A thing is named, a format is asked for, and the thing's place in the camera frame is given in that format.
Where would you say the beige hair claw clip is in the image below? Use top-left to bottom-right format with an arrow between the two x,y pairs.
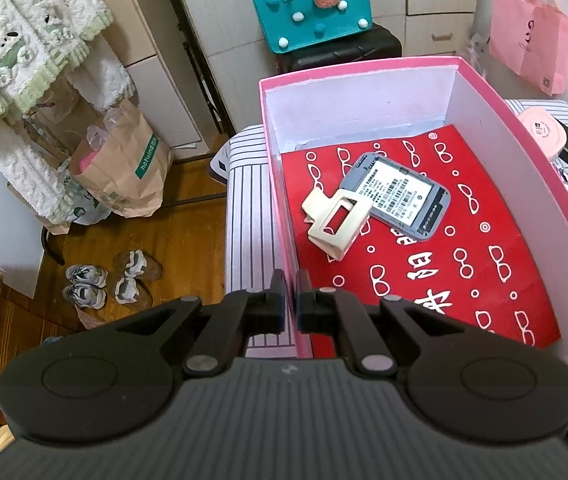
301,187 -> 372,262

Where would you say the clear plastic bag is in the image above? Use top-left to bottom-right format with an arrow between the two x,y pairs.
466,32 -> 491,77

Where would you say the wooden side cabinet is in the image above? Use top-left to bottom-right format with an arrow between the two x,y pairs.
0,265 -> 44,461

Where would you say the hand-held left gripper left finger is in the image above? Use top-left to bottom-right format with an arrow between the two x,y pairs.
114,269 -> 287,379

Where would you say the white bag with green print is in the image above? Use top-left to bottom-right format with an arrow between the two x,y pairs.
64,180 -> 112,226

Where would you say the beige tall cabinet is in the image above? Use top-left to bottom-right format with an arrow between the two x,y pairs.
76,0 -> 209,163

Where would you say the teal felt tote bag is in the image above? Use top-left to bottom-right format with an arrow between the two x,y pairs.
249,0 -> 375,56

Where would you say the pink rounded case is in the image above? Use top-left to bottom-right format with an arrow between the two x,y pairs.
516,107 -> 568,162

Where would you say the white fluffy robe green trim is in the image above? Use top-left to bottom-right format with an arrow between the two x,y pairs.
0,0 -> 137,226

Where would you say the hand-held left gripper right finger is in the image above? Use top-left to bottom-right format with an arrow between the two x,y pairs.
296,269 -> 469,379

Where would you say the red paper with glasses print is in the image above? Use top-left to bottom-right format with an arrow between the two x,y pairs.
281,127 -> 562,357

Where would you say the black suitcase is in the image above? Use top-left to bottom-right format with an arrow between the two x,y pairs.
276,25 -> 405,77

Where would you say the black clothes rack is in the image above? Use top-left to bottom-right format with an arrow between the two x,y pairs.
41,227 -> 64,266

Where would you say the pink cardboard box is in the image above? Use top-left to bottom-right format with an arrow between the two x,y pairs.
258,56 -> 568,386

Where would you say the brown paper bag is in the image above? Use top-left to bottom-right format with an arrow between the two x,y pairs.
68,100 -> 175,218
6,175 -> 72,236

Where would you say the beige wardrobe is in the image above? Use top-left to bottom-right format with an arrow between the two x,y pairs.
164,0 -> 480,136

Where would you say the pink non-woven bag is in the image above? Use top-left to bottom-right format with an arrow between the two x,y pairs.
488,0 -> 568,97

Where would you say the white striped bed sheet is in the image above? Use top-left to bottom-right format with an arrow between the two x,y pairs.
210,97 -> 568,361

